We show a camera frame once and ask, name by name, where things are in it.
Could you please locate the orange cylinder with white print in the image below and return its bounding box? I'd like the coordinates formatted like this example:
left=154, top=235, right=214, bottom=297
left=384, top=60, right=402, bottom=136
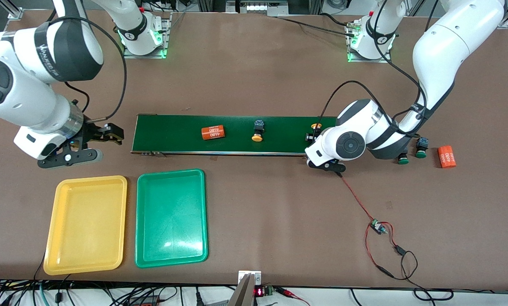
left=201, top=125, right=226, bottom=141
left=437, top=145, right=457, bottom=169

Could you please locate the yellow plastic tray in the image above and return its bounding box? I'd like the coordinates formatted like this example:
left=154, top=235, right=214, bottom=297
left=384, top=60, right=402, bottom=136
left=43, top=175, right=128, bottom=276

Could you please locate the green plastic tray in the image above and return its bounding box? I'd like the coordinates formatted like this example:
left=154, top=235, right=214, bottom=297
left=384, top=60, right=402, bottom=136
left=135, top=169, right=209, bottom=269

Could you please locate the green conveyor belt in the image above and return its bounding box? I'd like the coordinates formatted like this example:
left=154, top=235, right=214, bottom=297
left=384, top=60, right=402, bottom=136
left=130, top=114, right=342, bottom=164

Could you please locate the silver control box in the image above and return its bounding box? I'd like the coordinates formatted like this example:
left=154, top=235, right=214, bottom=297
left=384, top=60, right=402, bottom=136
left=226, top=0, right=322, bottom=17

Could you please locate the silver metal clamp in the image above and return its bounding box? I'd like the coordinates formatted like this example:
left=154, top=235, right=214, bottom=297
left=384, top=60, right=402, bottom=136
left=228, top=270, right=262, bottom=306

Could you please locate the red clip lead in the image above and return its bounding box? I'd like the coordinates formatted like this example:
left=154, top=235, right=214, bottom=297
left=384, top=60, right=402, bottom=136
left=275, top=287, right=310, bottom=306

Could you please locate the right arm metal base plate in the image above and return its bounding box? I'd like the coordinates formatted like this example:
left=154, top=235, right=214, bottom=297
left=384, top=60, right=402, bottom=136
left=122, top=13, right=172, bottom=59

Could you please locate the black cable bundle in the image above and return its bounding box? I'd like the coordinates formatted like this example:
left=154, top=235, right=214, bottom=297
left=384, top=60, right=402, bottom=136
left=0, top=278, right=237, bottom=306

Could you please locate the black base cable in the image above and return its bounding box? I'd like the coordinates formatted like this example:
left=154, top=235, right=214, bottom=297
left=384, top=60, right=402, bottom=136
left=275, top=13, right=358, bottom=38

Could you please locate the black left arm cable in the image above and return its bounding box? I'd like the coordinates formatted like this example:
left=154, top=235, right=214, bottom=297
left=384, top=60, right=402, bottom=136
left=320, top=0, right=429, bottom=141

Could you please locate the red black wire module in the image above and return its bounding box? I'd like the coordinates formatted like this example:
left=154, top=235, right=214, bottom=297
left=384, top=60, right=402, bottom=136
left=338, top=171, right=397, bottom=279

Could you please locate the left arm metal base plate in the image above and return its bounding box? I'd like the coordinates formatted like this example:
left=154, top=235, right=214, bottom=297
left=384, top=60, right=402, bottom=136
left=347, top=19, right=393, bottom=64

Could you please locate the black looped cable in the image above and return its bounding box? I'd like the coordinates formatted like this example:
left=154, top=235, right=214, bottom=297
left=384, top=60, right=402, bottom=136
left=392, top=244, right=455, bottom=302

